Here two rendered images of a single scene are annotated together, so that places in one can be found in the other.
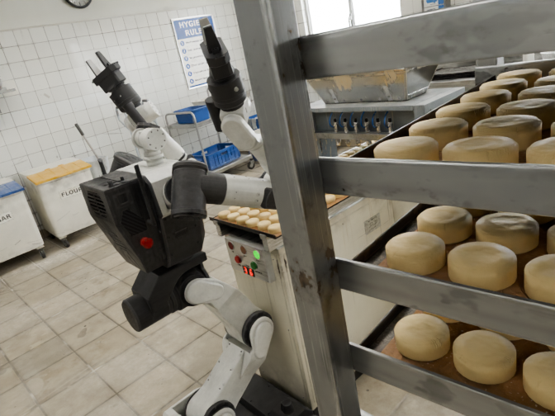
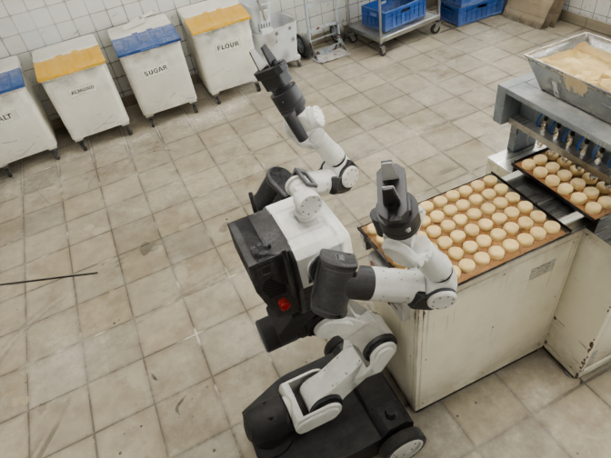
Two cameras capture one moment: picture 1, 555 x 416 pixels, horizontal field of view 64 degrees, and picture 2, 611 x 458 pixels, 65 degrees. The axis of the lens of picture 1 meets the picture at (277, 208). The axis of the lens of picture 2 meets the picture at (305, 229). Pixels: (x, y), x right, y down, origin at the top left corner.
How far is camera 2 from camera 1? 0.73 m
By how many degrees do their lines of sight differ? 29
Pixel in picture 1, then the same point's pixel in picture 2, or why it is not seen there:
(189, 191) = (333, 297)
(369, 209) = (545, 256)
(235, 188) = (384, 293)
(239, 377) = (352, 380)
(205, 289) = (335, 328)
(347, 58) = not seen: outside the picture
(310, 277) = not seen: outside the picture
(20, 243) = (175, 96)
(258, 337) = (378, 359)
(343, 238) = (498, 286)
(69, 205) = (224, 61)
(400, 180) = not seen: outside the picture
